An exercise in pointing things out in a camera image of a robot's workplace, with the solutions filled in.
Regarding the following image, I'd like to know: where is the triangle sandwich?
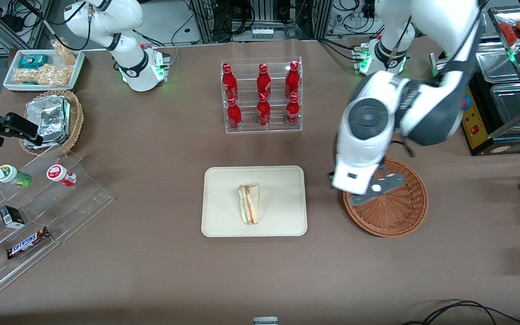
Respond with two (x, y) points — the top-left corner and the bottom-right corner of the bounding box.
(237, 181), (261, 225)

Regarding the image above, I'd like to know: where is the round brown wicker basket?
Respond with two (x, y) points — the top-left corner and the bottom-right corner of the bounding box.
(343, 157), (429, 238)

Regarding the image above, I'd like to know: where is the tan wicker basket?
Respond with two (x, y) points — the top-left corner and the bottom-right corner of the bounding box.
(19, 89), (84, 156)

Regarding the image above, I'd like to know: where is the white snack tray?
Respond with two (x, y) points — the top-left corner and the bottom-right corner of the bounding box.
(3, 49), (86, 93)

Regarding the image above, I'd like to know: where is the cream rectangular tray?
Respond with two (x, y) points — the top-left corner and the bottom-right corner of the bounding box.
(201, 166), (308, 237)

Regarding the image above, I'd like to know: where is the foil wrapped food package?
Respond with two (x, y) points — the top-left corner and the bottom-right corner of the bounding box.
(22, 129), (70, 150)
(25, 95), (71, 136)

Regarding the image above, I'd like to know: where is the green lidded drink cup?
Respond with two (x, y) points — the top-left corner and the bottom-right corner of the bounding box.
(0, 164), (33, 189)

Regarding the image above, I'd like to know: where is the peanut snack bag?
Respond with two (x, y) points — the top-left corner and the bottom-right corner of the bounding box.
(14, 64), (72, 87)
(51, 39), (77, 66)

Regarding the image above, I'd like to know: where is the red lidded drink cup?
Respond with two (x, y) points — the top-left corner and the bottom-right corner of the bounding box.
(46, 164), (78, 187)

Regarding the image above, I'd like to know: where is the teal snack packet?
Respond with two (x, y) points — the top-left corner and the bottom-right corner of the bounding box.
(18, 54), (50, 70)

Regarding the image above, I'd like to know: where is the small black carton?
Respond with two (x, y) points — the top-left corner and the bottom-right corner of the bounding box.
(0, 205), (25, 229)

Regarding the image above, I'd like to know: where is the clear acrylic stepped stand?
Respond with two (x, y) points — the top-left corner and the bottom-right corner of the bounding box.
(0, 146), (114, 306)

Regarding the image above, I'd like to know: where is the snickers chocolate bar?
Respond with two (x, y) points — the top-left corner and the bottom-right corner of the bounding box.
(6, 227), (51, 260)

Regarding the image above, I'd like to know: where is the black yellow food warmer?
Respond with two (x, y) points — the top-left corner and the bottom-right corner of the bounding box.
(462, 6), (520, 157)

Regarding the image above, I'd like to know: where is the red cola bottle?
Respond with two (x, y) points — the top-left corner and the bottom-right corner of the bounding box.
(285, 93), (301, 128)
(227, 97), (243, 131)
(222, 63), (239, 101)
(256, 63), (272, 96)
(285, 61), (301, 96)
(256, 93), (272, 128)

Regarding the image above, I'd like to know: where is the steel food pan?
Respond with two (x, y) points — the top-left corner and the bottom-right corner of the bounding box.
(476, 49), (520, 84)
(490, 84), (520, 132)

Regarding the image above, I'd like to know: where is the clear acrylic bottle rack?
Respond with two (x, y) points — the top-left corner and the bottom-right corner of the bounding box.
(221, 56), (303, 134)

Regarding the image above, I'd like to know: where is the red orange hot food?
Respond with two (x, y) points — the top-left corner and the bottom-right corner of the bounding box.
(499, 20), (520, 49)

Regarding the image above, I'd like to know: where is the black floor cable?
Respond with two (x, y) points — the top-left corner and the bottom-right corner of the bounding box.
(402, 300), (520, 325)

